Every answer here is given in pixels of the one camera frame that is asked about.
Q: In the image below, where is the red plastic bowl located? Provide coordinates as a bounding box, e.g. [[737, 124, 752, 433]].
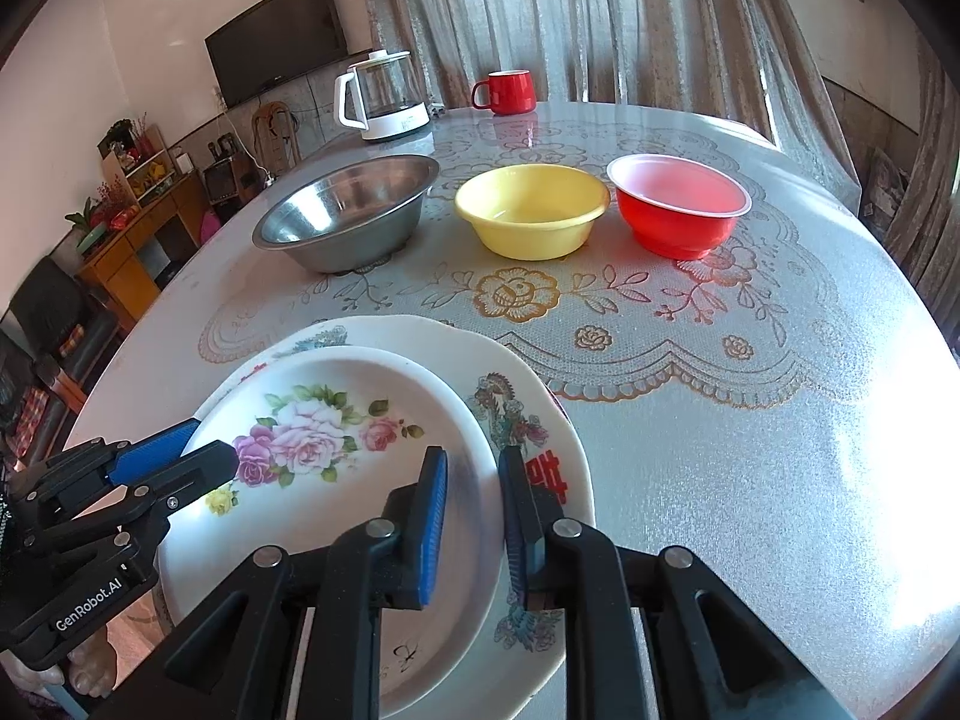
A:
[[606, 154, 753, 261]]

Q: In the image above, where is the wide beige curtain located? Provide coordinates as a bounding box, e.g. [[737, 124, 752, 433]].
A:
[[352, 0, 863, 203]]

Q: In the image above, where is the scalloped white floral plate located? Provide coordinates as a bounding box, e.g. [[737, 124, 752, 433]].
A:
[[154, 313, 597, 720]]

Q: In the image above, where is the person's foot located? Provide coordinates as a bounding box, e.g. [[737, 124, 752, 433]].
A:
[[41, 634, 121, 700]]

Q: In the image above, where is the yellow plastic bowl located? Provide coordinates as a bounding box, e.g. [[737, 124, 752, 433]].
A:
[[454, 163, 611, 261]]

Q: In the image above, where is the stainless steel bowl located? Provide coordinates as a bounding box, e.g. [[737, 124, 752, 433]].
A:
[[251, 154, 441, 275]]

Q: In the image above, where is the red mug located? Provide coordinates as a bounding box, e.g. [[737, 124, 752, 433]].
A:
[[471, 69, 537, 116]]

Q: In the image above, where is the oval rose print plate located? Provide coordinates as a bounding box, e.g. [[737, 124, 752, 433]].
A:
[[156, 345, 518, 698]]

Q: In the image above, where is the wooden cabinet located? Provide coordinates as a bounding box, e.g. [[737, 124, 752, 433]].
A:
[[75, 176, 207, 323]]

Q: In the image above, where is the green potted plant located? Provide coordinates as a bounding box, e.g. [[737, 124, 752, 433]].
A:
[[64, 195, 113, 241]]

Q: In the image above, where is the wooden shelf box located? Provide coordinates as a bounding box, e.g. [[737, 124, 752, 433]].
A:
[[97, 120, 181, 207]]

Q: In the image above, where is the leaning decorated board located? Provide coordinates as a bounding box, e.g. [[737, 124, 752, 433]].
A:
[[859, 146, 920, 230]]

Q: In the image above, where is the wooden chair back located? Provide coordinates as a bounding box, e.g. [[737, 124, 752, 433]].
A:
[[251, 100, 301, 166]]

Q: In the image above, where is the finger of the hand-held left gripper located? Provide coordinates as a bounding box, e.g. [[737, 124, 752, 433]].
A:
[[15, 420, 202, 511], [22, 440, 241, 563]]

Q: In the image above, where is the white glass electric kettle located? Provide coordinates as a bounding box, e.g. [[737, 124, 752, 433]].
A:
[[334, 49, 432, 142]]

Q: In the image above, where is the black sofa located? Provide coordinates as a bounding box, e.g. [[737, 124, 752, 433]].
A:
[[0, 255, 121, 466]]

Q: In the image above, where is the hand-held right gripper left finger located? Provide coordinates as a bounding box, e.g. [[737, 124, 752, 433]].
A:
[[90, 445, 451, 720]]

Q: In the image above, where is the narrow beige curtain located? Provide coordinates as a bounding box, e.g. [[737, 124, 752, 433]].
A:
[[881, 52, 960, 301]]

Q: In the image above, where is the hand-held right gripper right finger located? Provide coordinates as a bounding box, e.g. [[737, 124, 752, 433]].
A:
[[497, 445, 856, 720]]

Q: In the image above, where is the black wall television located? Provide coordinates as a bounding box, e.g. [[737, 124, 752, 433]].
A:
[[205, 0, 350, 110]]

